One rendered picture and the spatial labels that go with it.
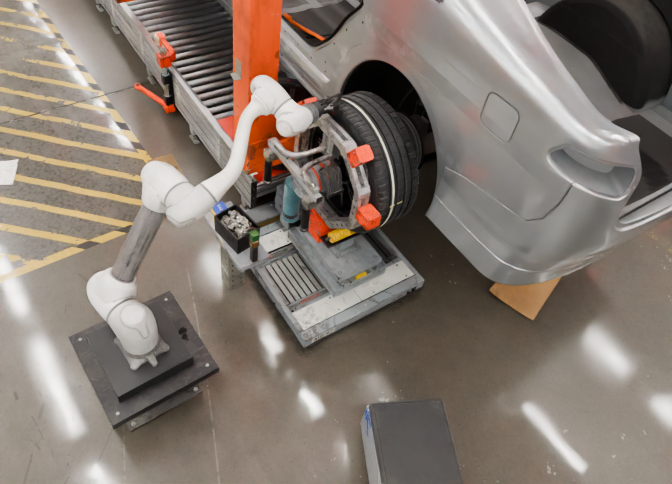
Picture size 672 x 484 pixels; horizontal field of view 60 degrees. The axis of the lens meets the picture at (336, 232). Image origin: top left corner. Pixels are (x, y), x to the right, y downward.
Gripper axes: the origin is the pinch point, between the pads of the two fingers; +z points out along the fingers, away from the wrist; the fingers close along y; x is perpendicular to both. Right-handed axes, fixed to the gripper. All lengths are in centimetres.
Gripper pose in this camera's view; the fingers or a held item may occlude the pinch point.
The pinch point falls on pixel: (335, 98)
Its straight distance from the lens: 270.8
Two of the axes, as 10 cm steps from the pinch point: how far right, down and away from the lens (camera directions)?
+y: 8.5, 1.5, -5.1
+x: -1.3, -8.7, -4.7
